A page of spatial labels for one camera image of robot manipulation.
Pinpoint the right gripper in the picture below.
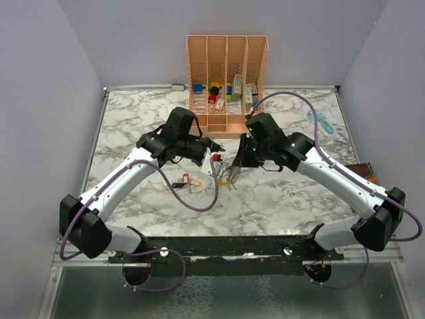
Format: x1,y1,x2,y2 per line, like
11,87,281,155
233,132,271,167

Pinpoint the metal keyring with yellow grip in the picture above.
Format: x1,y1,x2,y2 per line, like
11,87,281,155
222,165,242,183

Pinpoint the green key tag with key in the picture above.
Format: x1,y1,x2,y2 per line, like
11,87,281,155
218,176,226,186

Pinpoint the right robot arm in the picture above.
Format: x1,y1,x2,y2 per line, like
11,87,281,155
232,113,406,260

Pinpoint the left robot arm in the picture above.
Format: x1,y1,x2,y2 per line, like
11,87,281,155
59,107,224,263

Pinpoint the yellow key tag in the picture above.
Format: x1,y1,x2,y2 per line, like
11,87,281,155
189,179,202,187

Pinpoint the red key tag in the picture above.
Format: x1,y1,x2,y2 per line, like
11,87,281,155
182,173,190,185

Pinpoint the tall grey box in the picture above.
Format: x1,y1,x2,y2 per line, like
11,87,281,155
232,74,242,102

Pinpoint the blue block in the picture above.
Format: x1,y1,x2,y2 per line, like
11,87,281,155
193,83,204,94

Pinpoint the white red box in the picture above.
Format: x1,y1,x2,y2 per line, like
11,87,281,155
245,82,258,108

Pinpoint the peach desk organizer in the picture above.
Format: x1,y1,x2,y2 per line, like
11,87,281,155
186,35,269,138

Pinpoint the blue toothbrush package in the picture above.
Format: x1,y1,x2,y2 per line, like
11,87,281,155
306,110,337,138

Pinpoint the paperback book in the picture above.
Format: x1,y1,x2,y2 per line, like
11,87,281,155
346,163,379,185

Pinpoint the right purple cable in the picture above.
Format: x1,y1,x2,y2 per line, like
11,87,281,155
252,91,424,289

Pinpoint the purple cable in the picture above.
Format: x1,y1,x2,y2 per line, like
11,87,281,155
252,91,424,289
58,159,220,292

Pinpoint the white adapter at wall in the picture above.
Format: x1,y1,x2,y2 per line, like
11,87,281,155
171,84,187,92

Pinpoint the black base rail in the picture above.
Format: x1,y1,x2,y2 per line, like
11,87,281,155
108,235,343,276

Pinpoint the aluminium frame bar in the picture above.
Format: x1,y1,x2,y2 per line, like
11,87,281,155
52,240,108,267

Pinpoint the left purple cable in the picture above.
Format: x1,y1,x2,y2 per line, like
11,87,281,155
58,159,220,292

